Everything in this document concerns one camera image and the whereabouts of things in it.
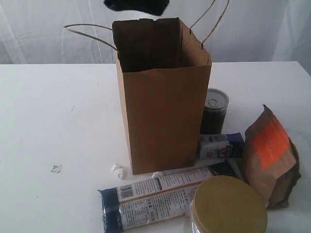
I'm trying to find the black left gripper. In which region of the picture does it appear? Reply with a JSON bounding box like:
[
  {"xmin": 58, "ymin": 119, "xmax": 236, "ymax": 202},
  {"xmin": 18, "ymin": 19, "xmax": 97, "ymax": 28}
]
[{"xmin": 104, "ymin": 0, "xmax": 169, "ymax": 16}]

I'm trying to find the white marshmallow candy pair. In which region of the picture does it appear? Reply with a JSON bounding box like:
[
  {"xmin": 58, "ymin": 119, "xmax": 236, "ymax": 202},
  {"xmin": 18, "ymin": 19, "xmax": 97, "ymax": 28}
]
[{"xmin": 111, "ymin": 163, "xmax": 126, "ymax": 180}]

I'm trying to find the brown paper bag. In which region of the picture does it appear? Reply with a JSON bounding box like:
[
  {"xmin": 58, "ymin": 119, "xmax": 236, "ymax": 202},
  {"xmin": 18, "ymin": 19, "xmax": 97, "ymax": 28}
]
[{"xmin": 63, "ymin": 0, "xmax": 230, "ymax": 175}]

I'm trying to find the white marshmallow near bag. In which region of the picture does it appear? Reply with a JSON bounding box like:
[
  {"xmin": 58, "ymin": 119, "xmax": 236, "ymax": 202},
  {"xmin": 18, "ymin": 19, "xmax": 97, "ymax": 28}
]
[{"xmin": 152, "ymin": 171, "xmax": 164, "ymax": 179}]

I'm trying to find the dark can silver lid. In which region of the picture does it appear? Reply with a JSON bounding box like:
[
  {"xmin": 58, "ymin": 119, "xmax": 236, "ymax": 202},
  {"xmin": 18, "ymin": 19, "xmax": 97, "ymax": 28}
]
[{"xmin": 200, "ymin": 88, "xmax": 229, "ymax": 134}]

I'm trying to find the small blue white packet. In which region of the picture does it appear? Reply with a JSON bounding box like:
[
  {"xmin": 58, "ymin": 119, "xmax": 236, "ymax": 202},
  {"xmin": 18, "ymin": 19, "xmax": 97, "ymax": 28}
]
[{"xmin": 197, "ymin": 133, "xmax": 244, "ymax": 160}]

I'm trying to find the dark flat packet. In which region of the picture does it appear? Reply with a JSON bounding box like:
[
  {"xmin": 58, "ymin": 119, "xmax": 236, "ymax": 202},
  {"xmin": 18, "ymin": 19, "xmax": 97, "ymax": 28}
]
[{"xmin": 208, "ymin": 160, "xmax": 237, "ymax": 178}]

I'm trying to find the torn clear tape scrap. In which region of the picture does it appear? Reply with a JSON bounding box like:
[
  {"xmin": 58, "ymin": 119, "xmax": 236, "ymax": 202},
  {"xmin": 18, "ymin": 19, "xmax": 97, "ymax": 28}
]
[{"xmin": 51, "ymin": 165, "xmax": 62, "ymax": 173}]

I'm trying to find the blue noodle packet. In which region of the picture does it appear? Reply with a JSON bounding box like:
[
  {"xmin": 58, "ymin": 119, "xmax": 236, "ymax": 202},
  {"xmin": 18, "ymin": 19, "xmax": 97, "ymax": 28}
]
[{"xmin": 100, "ymin": 166, "xmax": 213, "ymax": 233}]

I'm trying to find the brown pouch orange label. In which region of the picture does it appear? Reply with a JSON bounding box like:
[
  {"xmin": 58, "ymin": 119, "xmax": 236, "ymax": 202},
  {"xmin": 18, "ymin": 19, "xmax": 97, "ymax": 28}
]
[{"xmin": 240, "ymin": 105, "xmax": 301, "ymax": 209}]

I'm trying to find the plastic jar gold lid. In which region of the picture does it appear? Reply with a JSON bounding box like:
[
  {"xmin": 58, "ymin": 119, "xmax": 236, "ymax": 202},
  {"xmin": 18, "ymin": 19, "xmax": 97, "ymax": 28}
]
[{"xmin": 184, "ymin": 175, "xmax": 268, "ymax": 233}]

